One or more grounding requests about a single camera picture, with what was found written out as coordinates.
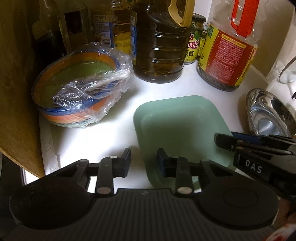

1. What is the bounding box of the large steel round plate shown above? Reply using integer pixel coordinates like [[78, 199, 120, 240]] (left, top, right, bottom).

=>
[[246, 88, 295, 138]]

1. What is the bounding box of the green square plate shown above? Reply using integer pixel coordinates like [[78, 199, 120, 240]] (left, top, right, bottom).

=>
[[133, 95, 235, 189]]

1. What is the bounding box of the stack of colourful wrapped bowls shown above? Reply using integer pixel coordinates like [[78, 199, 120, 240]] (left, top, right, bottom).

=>
[[32, 42, 133, 128]]

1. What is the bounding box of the wooden cutting board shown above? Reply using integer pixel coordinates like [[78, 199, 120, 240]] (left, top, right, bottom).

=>
[[0, 0, 68, 178]]

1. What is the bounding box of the green sauce jar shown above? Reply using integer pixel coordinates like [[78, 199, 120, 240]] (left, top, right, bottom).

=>
[[185, 13, 206, 64]]

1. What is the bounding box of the yellow oil bottle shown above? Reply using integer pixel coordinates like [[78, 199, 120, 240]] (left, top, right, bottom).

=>
[[91, 1, 130, 54]]

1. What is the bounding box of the glass pot lid black handle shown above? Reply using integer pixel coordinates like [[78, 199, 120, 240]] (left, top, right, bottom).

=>
[[278, 57, 296, 84]]

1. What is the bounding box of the clear oil jug red handle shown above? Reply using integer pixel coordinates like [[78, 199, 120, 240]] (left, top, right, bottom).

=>
[[197, 1, 260, 91]]

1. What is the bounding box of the dark oil jug yellow handle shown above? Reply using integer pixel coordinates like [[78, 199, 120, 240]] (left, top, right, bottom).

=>
[[130, 1, 195, 83]]

